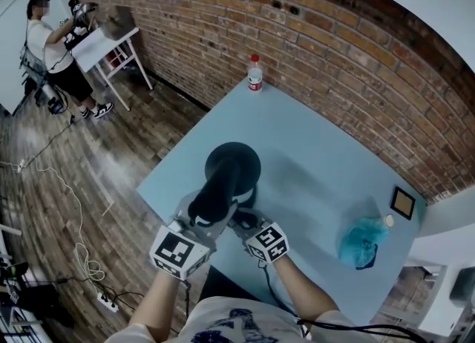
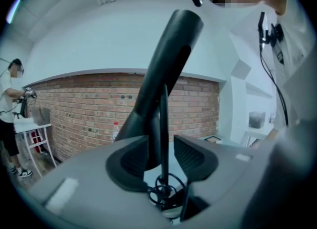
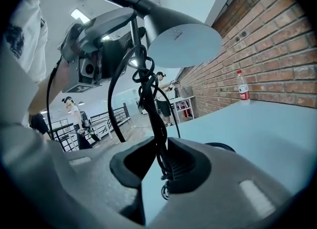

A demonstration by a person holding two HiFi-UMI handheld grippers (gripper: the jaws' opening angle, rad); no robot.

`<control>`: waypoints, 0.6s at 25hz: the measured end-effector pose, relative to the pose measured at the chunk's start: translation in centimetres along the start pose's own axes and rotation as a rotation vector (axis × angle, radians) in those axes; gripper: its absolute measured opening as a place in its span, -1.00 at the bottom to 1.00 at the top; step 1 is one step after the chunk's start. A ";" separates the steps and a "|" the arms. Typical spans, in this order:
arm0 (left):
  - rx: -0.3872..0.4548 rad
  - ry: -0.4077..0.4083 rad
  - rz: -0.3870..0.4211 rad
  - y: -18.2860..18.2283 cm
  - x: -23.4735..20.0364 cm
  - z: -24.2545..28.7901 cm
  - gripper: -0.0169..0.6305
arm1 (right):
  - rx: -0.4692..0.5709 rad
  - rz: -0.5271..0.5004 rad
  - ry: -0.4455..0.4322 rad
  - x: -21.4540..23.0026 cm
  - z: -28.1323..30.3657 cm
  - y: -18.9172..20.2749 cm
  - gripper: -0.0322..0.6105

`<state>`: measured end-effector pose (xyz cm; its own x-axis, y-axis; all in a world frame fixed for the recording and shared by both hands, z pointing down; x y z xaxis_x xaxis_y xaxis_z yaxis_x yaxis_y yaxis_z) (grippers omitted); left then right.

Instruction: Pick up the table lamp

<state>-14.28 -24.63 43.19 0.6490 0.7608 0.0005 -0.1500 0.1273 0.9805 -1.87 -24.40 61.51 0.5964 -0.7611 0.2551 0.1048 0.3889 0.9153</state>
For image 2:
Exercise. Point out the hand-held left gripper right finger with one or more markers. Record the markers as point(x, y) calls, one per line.
point(223, 186)

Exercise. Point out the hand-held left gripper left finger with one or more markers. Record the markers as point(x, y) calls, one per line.
point(94, 173)

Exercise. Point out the black desk lamp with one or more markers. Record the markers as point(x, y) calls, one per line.
point(171, 62)

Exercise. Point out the person's right forearm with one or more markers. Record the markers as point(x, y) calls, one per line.
point(272, 133)

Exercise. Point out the clear bottle red label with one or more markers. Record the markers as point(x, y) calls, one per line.
point(115, 131)

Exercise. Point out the white shelf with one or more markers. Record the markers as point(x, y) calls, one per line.
point(257, 133)

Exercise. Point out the red stool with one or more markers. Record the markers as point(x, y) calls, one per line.
point(37, 141)

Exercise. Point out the grey mesh box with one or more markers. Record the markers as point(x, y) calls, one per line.
point(257, 119)

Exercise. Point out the white side table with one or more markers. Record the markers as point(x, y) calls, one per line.
point(32, 125)

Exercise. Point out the person's white printed shirt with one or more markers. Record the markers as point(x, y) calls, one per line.
point(292, 74)

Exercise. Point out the black chest device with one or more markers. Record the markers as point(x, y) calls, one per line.
point(275, 37)

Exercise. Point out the small black picture frame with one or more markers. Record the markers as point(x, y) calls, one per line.
point(213, 138)

